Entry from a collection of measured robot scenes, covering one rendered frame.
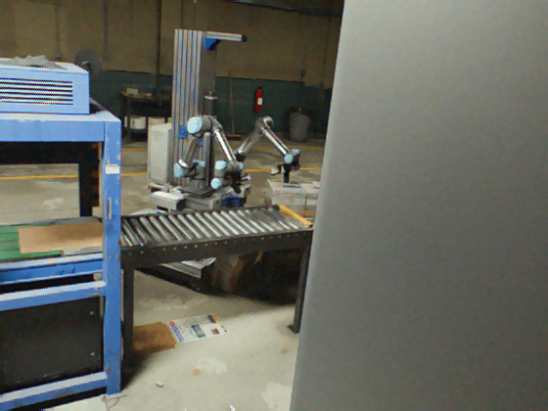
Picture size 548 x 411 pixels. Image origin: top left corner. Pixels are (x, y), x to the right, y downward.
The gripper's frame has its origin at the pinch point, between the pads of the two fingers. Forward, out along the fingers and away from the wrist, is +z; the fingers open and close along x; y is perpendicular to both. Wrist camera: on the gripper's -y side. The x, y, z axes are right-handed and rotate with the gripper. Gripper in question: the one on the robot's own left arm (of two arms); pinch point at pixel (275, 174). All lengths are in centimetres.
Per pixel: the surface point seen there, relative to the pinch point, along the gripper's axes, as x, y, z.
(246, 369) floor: 21, -114, 109
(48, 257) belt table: -17, -13, 194
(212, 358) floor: 0, -106, 115
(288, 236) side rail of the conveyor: 44, -40, 65
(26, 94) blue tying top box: 15, 65, 200
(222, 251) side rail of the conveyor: 22, -37, 106
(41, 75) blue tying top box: 22, 71, 195
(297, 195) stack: 6.7, -21.5, -15.5
